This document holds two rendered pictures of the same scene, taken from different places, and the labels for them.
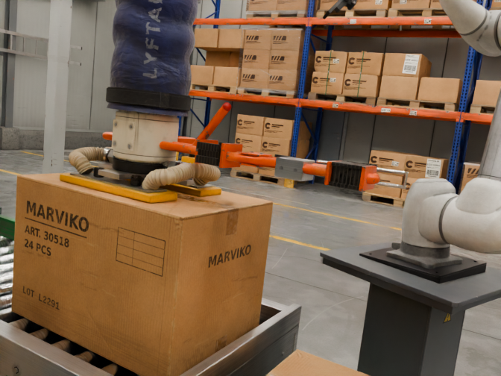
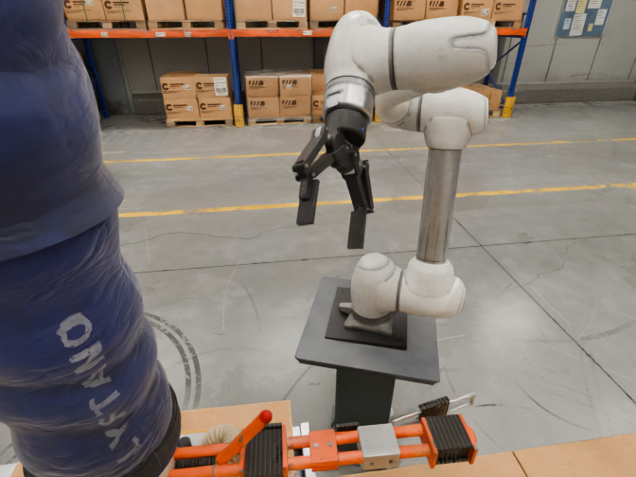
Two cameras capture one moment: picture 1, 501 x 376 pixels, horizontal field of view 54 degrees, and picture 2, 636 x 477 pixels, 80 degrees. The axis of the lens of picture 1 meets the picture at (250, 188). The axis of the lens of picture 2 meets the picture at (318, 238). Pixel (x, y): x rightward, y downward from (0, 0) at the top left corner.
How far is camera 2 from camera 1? 1.06 m
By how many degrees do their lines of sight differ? 42
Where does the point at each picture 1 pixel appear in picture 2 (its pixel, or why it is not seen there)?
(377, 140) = (157, 61)
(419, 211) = (374, 295)
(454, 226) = (412, 308)
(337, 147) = (118, 74)
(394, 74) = not seen: outside the picture
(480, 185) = (431, 273)
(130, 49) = (71, 446)
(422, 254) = (379, 323)
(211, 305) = not seen: outside the picture
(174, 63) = (152, 399)
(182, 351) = not seen: outside the picture
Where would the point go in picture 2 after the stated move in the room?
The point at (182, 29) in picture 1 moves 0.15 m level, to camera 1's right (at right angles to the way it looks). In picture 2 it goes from (145, 350) to (239, 308)
